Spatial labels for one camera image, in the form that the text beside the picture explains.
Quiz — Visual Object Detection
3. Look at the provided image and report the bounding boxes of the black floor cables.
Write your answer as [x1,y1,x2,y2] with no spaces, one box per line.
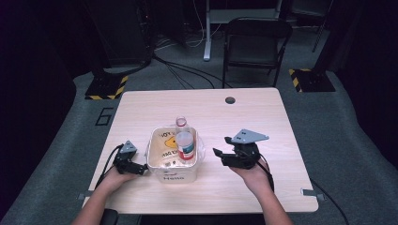
[152,53,233,90]

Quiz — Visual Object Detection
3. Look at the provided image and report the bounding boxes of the black folding chair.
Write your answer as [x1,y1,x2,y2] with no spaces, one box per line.
[222,17,294,89]

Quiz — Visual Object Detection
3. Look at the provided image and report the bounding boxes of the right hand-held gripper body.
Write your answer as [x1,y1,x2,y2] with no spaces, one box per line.
[222,128,270,171]

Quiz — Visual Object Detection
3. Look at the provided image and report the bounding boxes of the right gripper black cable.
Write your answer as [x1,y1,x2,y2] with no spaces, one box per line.
[257,154,350,225]

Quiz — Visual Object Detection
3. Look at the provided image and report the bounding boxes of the printed plastic bag liner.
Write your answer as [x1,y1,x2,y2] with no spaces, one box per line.
[144,123,207,170]

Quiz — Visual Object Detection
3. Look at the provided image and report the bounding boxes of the person's right hand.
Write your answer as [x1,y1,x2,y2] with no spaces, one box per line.
[229,162,273,195]

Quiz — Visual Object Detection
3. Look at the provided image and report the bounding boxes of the black armrest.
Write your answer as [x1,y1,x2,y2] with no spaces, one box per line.
[101,209,119,225]

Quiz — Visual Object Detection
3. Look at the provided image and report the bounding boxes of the white plastic bin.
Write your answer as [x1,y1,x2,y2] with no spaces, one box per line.
[145,126,202,185]

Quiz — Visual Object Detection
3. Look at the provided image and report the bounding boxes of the clear plastic bottle red label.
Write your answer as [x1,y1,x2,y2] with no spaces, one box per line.
[174,115,195,162]

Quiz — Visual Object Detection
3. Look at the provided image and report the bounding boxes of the striped black stand base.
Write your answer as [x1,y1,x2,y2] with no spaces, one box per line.
[84,69,130,101]
[288,67,336,94]

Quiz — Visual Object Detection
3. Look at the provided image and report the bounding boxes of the white desk frame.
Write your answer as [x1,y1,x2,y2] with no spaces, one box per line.
[203,0,284,62]

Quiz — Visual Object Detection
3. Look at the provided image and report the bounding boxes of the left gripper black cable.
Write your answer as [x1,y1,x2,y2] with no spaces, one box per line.
[93,143,124,190]

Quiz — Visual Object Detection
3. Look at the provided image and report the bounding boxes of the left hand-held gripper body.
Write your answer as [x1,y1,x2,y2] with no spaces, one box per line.
[112,140,141,176]

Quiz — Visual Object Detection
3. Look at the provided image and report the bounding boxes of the white floor cables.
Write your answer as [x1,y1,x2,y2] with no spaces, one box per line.
[155,0,222,51]

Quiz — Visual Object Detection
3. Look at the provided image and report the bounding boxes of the dark equipment cabinet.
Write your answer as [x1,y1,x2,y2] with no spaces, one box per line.
[84,0,155,69]

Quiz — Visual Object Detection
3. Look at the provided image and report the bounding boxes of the person's left hand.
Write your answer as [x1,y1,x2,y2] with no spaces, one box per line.
[99,170,137,192]

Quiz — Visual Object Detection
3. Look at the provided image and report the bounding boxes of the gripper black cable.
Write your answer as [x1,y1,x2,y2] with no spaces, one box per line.
[93,143,124,190]
[257,154,350,225]

